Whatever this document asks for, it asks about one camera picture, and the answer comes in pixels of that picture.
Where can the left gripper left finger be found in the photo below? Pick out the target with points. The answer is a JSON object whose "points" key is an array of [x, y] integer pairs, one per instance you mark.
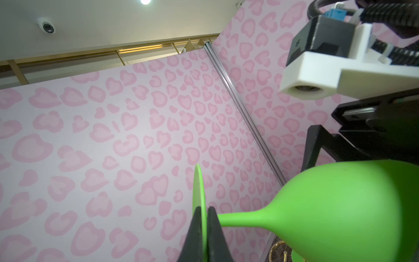
{"points": [[192, 250]]}

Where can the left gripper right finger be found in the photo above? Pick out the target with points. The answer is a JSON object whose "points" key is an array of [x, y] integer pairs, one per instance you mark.
{"points": [[217, 248]]}

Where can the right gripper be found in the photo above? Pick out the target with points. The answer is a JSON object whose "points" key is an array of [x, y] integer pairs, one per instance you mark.
{"points": [[383, 127]]}

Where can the green wine glass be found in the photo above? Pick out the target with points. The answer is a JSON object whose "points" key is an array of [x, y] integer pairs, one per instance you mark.
{"points": [[365, 211]]}

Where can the ceiling light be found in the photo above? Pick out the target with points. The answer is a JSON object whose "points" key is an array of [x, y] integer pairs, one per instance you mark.
{"points": [[145, 2]]}

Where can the gold wire glass rack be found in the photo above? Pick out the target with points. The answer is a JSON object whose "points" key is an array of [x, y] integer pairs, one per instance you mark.
{"points": [[280, 252]]}

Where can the ceiling security camera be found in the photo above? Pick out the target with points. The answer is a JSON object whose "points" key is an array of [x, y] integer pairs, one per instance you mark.
{"points": [[46, 25]]}

